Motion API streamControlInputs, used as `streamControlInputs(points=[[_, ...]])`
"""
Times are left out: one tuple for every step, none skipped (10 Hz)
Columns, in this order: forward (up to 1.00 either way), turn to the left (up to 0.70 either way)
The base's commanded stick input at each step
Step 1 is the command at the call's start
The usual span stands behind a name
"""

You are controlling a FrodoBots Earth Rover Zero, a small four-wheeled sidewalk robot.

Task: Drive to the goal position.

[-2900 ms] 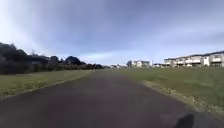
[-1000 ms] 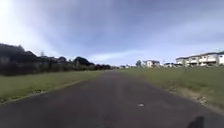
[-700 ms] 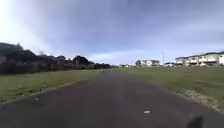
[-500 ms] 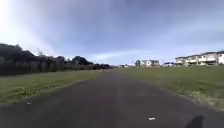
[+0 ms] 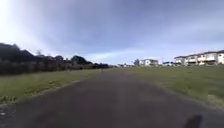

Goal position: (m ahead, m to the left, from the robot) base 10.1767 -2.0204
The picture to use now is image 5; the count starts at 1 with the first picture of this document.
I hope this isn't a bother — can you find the row of pale buildings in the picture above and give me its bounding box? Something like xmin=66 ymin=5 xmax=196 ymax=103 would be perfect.
xmin=173 ymin=49 xmax=224 ymax=67

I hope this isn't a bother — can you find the small white building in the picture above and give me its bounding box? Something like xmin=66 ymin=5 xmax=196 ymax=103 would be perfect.
xmin=138 ymin=58 xmax=160 ymax=67

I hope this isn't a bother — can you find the small dark tree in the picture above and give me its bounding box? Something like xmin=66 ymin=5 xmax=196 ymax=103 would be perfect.
xmin=133 ymin=59 xmax=141 ymax=67

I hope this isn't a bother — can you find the dark wood of trees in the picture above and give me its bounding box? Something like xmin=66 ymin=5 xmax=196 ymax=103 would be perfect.
xmin=0 ymin=42 xmax=112 ymax=75

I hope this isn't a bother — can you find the dark grey asphalt path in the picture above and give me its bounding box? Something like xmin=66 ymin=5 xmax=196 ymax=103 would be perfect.
xmin=0 ymin=68 xmax=224 ymax=128

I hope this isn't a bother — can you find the flat green grass field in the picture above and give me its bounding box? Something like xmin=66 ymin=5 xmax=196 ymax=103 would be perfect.
xmin=0 ymin=68 xmax=102 ymax=105

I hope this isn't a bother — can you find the sloping green grass bank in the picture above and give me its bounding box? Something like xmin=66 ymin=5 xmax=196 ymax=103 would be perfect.
xmin=122 ymin=65 xmax=224 ymax=110

